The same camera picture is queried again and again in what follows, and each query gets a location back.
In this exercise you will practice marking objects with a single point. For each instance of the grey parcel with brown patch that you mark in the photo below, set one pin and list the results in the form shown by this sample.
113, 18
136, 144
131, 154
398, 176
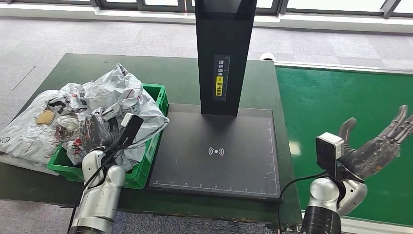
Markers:
22, 142

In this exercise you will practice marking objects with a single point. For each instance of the plain grey parcel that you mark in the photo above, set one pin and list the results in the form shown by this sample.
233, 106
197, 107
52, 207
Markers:
151, 116

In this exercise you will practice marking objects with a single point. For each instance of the green plastic crate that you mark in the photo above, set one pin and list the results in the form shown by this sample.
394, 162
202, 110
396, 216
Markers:
142, 174

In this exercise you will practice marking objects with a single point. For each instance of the dark green table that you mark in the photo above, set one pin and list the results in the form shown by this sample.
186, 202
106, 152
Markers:
80, 68

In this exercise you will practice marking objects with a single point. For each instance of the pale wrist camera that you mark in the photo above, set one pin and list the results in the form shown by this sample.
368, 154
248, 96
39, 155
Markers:
130, 129
327, 155

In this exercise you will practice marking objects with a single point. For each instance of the white crate label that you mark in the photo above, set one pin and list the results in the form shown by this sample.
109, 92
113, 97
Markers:
151, 148

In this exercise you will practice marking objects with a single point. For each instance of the dark window frame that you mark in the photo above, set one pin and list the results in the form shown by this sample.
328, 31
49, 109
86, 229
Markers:
161, 5

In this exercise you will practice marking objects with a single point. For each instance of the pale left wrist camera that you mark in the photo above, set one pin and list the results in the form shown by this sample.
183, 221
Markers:
130, 129

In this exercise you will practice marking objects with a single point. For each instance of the grey parcel with black letters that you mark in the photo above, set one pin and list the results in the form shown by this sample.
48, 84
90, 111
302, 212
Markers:
109, 87

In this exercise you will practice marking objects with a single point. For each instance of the black and yellow machine sticker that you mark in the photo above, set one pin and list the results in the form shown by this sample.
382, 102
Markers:
221, 77

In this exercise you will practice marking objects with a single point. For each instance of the green conveyor belt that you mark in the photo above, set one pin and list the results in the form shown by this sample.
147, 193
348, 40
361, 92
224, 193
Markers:
322, 106

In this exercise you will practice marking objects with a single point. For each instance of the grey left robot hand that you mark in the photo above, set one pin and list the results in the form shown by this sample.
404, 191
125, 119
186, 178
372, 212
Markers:
95, 132

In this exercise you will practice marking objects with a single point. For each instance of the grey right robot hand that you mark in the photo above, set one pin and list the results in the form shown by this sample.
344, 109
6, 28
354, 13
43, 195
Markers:
374, 155

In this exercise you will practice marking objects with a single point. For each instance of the black inbound scanning machine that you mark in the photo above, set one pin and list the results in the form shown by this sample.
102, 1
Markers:
222, 48

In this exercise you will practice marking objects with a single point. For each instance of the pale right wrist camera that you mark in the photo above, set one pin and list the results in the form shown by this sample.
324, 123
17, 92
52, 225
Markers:
327, 155

